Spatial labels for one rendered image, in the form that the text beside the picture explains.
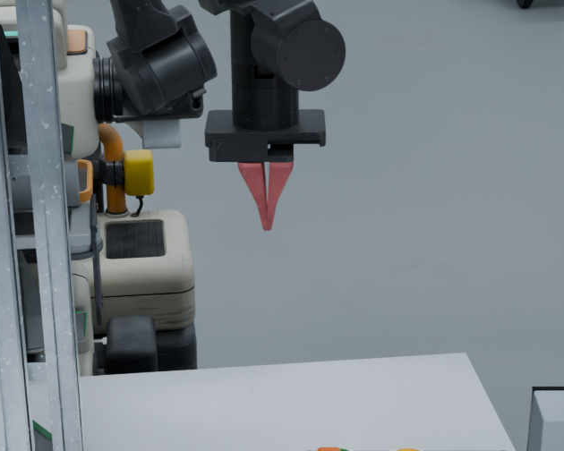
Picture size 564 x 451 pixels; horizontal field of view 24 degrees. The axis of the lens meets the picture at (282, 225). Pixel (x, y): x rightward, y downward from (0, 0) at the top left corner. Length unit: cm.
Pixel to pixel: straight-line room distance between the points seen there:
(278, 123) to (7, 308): 42
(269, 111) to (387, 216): 317
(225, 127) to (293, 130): 6
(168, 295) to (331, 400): 54
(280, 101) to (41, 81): 28
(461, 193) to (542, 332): 98
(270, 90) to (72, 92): 61
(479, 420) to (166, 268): 67
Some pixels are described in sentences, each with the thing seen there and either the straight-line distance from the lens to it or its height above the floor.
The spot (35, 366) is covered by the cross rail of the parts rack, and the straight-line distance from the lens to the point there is 96.
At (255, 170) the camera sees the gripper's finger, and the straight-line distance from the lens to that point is 110.
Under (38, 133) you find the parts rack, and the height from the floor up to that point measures 141.
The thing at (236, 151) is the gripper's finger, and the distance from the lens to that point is 110.
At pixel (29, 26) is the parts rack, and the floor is 148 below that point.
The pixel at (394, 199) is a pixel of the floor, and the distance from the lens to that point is 439.
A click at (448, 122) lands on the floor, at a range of 513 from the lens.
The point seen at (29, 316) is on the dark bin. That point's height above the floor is 127.
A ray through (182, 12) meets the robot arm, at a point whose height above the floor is 131.
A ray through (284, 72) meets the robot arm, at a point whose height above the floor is 140.
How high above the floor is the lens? 171
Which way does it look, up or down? 24 degrees down
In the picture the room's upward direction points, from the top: straight up
